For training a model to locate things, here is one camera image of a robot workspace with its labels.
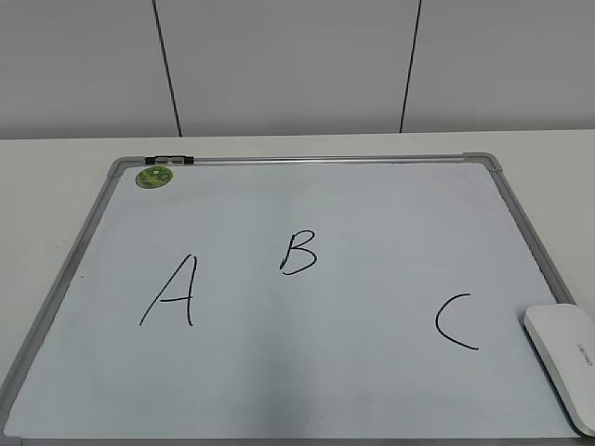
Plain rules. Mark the white rectangular board eraser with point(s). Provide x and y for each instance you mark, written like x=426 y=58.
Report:
x=563 y=336

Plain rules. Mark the round green magnet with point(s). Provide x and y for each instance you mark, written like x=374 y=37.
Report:
x=154 y=177

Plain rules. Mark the white board with grey frame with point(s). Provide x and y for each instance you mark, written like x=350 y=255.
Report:
x=377 y=298

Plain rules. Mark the black clip on board frame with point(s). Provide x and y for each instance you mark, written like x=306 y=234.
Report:
x=169 y=160

